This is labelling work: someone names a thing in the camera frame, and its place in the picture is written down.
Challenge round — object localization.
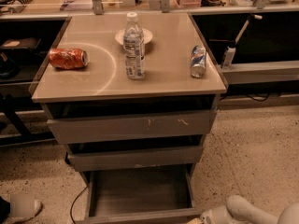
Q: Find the grey drawer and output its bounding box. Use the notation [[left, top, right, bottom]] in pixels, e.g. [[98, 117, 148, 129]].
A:
[[78, 165, 200, 224], [48, 110, 216, 144], [69, 146, 203, 172]]

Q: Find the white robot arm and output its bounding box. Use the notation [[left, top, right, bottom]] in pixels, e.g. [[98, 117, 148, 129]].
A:
[[199, 195, 299, 224]]

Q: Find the grey drawer cabinet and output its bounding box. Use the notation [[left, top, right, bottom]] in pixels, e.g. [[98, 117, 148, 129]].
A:
[[28, 12, 229, 179]]

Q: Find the blue silver soda can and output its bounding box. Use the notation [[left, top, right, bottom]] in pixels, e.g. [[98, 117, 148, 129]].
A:
[[190, 46, 206, 78]]

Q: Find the clear plastic water bottle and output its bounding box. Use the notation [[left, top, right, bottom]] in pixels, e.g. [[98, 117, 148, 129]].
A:
[[123, 12, 145, 79]]

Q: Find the small white plate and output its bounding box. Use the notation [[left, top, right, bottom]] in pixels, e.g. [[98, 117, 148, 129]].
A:
[[115, 29, 153, 45]]

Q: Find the crushed orange soda can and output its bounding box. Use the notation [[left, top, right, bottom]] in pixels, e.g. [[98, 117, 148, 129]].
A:
[[49, 49, 88, 70]]

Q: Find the black device on shelf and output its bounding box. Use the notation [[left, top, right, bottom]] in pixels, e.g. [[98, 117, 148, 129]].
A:
[[0, 37, 40, 50]]

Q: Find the white sneaker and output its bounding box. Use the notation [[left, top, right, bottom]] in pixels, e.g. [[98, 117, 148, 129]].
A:
[[4, 200, 42, 224]]

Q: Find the black floor cable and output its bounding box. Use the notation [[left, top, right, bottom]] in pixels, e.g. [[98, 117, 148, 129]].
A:
[[69, 186, 90, 224]]

